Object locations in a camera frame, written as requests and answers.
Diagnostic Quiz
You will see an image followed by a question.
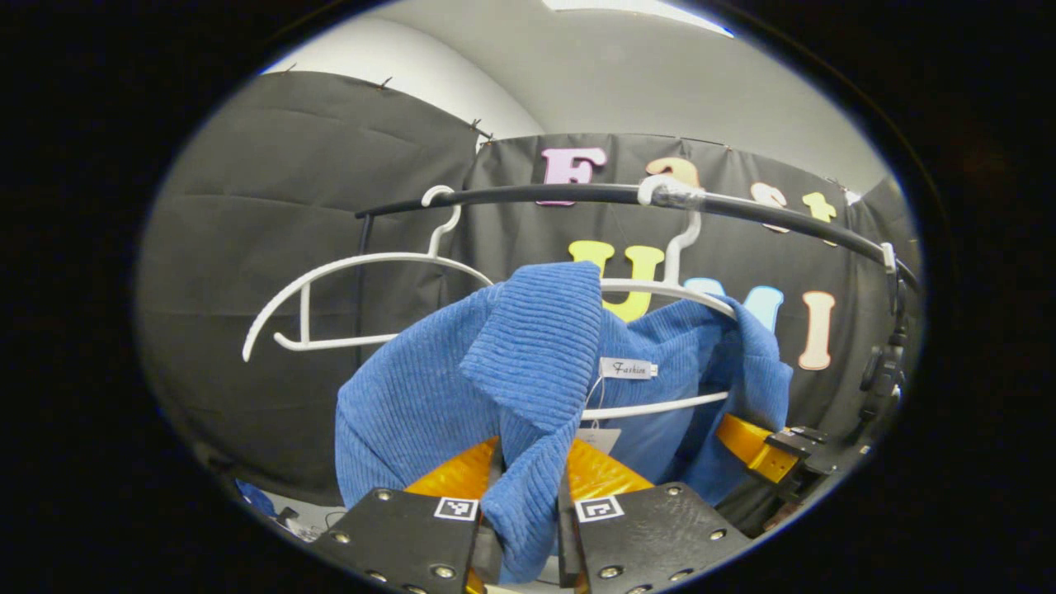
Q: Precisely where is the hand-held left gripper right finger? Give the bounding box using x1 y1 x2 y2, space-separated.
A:
557 437 753 594

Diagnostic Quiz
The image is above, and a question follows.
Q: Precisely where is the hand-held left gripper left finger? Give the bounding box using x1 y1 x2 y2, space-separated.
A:
309 436 502 594

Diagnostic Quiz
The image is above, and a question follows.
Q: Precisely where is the blue corduroy jacket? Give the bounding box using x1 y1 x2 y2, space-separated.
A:
334 261 794 585

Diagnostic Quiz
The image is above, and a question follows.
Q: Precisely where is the white plastic hanger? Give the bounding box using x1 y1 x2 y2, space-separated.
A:
580 175 739 422
242 185 496 362

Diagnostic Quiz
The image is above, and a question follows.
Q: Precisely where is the black metal clothes rack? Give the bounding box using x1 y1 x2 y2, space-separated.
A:
355 183 921 372

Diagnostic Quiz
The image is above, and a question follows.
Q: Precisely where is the blue cloth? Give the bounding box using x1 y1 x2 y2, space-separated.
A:
235 478 279 519

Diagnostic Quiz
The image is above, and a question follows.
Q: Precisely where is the black backdrop cloth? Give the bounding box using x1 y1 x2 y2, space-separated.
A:
136 70 923 508

